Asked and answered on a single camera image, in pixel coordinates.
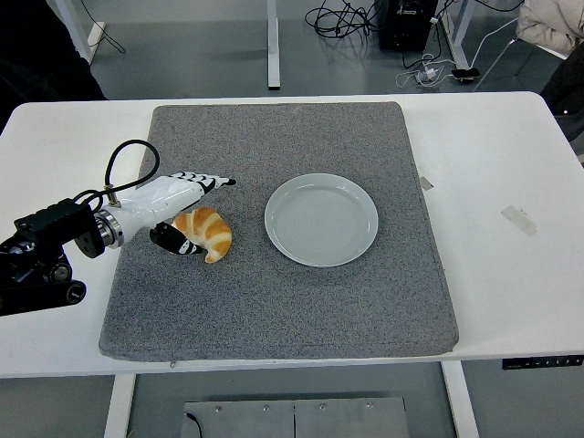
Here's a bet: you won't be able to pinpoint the beige padded jacket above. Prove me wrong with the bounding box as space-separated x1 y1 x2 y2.
516 0 584 57

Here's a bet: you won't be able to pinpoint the grey fabric mat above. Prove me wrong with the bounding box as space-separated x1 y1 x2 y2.
99 100 460 362

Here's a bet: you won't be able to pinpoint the thin black cable on plate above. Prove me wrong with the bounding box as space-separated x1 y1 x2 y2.
182 412 204 438

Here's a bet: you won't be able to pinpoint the white desk frame leg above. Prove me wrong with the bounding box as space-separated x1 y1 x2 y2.
45 0 98 66

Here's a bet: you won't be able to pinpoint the tangled black cables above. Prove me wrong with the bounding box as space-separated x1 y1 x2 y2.
304 0 385 38

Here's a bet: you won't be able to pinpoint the white table leg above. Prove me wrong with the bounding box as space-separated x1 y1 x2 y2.
103 373 139 438
439 361 481 438

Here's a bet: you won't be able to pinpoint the large grey tape piece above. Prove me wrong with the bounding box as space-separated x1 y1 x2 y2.
500 204 538 237

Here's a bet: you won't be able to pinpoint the black computer tower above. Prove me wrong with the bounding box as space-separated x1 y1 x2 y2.
378 0 440 52

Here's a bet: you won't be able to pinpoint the white power strip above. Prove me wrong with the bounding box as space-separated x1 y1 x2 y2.
86 21 108 48

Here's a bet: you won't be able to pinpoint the black table control panel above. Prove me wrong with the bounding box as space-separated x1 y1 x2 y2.
502 354 584 370

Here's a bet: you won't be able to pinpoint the black phone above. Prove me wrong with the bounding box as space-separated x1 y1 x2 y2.
451 67 482 85

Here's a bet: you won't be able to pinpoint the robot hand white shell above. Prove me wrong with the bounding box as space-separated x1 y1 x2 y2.
108 170 238 258

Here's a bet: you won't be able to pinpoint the person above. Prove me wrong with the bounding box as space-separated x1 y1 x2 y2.
0 0 110 127

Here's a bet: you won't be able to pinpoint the golden croissant bread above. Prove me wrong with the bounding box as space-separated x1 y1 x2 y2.
172 206 234 265

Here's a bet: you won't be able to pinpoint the white charger with cable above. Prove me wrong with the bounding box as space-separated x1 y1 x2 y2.
394 53 458 90

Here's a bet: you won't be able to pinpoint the white desk leg slanted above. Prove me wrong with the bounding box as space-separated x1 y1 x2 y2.
443 0 472 70

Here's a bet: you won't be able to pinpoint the white desk leg straight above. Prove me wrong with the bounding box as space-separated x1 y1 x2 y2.
266 0 281 90

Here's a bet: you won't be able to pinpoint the black garment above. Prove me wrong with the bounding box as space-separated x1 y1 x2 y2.
539 53 584 161

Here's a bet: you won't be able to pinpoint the grey round plate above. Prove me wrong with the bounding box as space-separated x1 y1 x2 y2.
264 172 381 268

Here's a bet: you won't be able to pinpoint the grey metal plate with screws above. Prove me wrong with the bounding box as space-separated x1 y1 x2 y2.
181 396 411 438

